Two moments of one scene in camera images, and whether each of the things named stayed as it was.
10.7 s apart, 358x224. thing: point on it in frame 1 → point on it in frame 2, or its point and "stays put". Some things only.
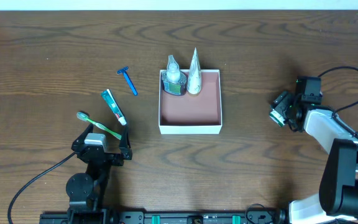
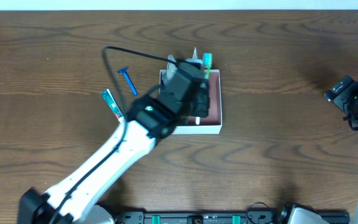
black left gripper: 105,156 → 202,101
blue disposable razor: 123,71 stays put
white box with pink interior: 190,113 stays put
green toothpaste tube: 114,106 stays put
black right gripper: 289,112 → 332,94
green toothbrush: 83,116 → 207,63
